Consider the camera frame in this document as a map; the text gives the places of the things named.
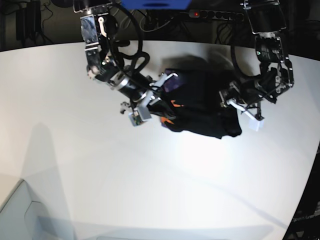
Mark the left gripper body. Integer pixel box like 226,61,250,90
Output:
218,79,265,113

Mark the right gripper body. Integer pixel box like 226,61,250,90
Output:
117,74,165,110

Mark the black t-shirt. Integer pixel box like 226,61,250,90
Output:
160,70,242,139

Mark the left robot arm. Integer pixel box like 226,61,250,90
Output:
219,0,295,114

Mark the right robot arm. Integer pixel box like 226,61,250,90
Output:
73,0,177,126

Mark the blue box overhead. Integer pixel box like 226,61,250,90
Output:
121,0,191,10

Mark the black power strip red switch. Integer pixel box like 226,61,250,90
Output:
187,9,245,22

